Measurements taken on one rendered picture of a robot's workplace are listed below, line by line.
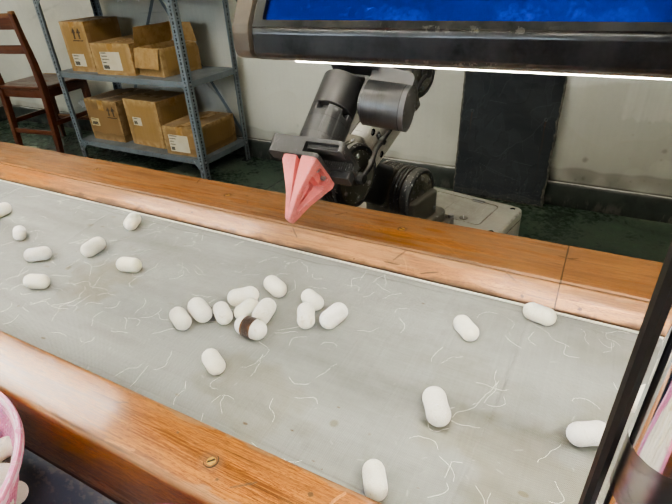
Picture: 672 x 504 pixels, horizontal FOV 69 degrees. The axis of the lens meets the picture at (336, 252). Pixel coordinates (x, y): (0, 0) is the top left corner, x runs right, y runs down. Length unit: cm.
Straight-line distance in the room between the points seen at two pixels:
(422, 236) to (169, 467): 41
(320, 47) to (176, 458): 31
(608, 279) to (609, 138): 191
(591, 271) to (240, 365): 41
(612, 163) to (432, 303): 203
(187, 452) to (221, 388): 9
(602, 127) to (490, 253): 190
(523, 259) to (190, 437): 42
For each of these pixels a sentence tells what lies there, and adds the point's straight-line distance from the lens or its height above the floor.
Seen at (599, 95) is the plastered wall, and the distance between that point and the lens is 247.
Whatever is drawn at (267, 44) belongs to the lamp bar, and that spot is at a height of 105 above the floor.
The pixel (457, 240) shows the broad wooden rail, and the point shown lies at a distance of 66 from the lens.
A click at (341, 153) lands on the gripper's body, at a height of 89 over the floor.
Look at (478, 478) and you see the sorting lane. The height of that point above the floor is 74.
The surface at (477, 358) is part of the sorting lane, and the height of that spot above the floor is 74.
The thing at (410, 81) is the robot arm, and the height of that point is 95.
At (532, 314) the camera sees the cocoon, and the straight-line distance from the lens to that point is 56.
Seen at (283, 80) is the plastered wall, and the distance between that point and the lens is 300.
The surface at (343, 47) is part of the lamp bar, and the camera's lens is 27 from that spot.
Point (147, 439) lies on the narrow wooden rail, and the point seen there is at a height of 76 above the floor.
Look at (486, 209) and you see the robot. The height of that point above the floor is 47.
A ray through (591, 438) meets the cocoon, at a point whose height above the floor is 75.
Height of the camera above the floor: 109
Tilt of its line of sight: 31 degrees down
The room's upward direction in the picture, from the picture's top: 3 degrees counter-clockwise
